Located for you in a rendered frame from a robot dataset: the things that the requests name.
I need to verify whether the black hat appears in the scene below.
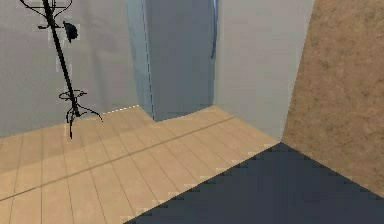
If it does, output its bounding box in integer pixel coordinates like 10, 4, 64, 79
62, 21, 79, 43

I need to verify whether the grey-blue fridge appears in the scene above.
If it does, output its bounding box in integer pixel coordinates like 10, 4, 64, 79
125, 0, 220, 122

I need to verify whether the black coat stand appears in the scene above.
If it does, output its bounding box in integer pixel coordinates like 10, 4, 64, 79
19, 0, 104, 140

